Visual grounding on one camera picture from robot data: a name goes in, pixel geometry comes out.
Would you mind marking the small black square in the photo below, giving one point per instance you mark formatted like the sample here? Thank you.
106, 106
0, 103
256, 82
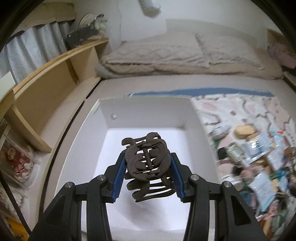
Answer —
237, 170

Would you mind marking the beige quilted pillow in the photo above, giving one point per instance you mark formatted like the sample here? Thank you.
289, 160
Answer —
226, 51
157, 53

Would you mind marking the wooden shelf unit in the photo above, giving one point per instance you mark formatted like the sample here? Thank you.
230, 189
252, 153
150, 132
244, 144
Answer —
46, 92

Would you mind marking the pale fluffy ornament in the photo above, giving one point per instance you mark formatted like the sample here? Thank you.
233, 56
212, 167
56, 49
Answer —
101, 23

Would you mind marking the beige curtain valance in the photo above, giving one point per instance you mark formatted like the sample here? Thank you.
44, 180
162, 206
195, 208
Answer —
50, 15

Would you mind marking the white cardboard box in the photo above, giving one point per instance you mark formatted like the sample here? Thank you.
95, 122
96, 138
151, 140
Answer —
148, 115

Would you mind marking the grey scrunchie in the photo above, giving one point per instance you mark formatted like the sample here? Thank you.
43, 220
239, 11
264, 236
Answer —
220, 131

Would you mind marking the yellow box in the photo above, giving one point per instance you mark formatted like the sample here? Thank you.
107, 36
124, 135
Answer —
15, 228

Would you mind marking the white visor cap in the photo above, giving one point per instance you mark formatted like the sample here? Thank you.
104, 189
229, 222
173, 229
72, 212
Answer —
89, 19

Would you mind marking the doll in clear box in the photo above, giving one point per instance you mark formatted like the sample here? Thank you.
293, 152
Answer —
19, 160

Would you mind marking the white hanging bag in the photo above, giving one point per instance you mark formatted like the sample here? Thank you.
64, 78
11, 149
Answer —
149, 7

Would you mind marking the silver foil packet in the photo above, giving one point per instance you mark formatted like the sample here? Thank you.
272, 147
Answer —
262, 188

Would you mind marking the pile of clothes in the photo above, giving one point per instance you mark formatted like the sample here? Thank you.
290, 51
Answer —
279, 51

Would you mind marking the printed blanket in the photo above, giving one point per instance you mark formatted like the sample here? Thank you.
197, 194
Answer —
254, 109

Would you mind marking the blue white sachet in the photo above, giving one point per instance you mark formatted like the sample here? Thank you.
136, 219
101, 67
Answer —
256, 142

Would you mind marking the grey curtain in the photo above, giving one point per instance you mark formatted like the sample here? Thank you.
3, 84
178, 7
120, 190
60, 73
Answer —
30, 48

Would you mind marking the black bag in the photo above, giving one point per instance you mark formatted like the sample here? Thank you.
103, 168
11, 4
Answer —
78, 37

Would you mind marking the beige quilt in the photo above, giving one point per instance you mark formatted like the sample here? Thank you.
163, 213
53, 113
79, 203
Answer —
185, 73

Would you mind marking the small black cube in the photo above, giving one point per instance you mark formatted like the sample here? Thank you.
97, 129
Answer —
223, 153

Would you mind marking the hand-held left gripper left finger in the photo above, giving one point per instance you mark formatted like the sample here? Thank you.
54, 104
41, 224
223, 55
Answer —
118, 178

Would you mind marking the dark brown hair claw clip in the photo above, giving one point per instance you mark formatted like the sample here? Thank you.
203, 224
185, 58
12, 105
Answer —
141, 162

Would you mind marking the tan oval case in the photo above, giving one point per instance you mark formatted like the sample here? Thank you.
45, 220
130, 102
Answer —
244, 131

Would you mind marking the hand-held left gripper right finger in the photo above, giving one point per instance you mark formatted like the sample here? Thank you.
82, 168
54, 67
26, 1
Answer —
177, 178

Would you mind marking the white board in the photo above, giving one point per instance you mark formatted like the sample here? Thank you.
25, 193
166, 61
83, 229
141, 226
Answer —
5, 83

